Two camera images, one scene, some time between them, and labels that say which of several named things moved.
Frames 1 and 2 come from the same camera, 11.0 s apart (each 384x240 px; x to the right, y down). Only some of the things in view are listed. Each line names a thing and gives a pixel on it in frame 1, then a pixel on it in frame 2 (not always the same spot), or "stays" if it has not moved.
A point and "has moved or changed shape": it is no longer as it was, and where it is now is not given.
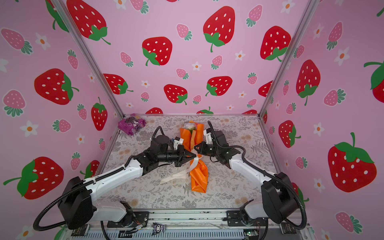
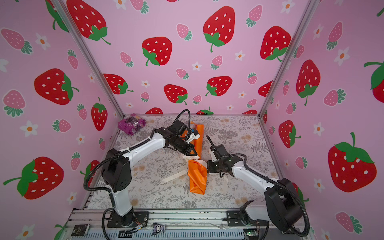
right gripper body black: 209,150 to 214,166
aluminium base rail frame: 186,225 stays
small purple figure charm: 157,228 stays
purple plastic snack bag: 131,124 stays
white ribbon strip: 185,174 has moved or changed shape
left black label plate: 80,231 stays
